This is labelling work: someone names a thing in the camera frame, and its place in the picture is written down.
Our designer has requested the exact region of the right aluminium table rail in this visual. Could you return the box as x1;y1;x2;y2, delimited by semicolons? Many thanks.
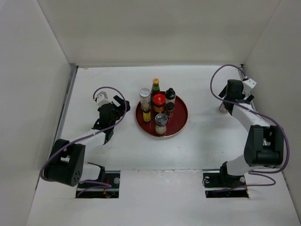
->
237;64;273;163

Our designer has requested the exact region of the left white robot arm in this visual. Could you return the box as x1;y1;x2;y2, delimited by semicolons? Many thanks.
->
40;94;130;187

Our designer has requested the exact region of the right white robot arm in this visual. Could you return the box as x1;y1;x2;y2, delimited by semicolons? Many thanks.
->
218;79;284;186

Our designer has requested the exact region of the green red sauce bottle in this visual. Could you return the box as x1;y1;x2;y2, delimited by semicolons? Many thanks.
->
151;78;160;99

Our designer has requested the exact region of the small black-lid pepper bottle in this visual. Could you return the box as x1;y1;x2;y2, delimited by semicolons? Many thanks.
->
166;102;174;118

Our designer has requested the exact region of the black-cap white shaker bottle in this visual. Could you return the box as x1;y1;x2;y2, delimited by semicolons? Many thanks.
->
165;88;176;104

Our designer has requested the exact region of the red round tray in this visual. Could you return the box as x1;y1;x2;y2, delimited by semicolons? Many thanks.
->
135;96;188;137

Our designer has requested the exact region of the red-lid dark sauce jar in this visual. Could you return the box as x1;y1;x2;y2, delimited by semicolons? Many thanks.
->
153;94;166;114

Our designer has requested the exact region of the left aluminium table rail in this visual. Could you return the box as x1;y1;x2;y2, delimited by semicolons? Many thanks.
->
53;63;78;145

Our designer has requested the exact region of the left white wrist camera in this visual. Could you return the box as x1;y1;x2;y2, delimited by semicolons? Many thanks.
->
93;91;111;107

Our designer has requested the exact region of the white-lid red-label jar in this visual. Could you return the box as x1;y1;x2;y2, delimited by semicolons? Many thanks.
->
219;102;229;113

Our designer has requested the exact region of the grey-cap white shaker bottle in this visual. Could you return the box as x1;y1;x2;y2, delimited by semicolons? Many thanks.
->
155;113;168;135

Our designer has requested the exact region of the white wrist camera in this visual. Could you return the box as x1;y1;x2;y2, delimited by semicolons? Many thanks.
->
93;91;111;107
242;78;257;95

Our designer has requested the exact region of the aluminium table rail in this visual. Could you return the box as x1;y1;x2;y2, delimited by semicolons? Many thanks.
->
53;63;78;145
237;64;273;163

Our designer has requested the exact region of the small yellow-label brown bottle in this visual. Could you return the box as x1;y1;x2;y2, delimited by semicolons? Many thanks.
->
143;103;151;122

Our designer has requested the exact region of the silver-lid white spice jar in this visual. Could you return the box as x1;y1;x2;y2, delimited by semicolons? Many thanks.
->
139;88;151;109

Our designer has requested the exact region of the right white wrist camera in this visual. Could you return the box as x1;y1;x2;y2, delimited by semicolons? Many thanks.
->
242;78;257;95

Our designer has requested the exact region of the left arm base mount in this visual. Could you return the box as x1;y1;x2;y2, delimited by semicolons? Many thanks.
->
75;162;121;199

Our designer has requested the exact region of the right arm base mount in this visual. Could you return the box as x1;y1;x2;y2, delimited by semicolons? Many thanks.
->
202;170;249;198

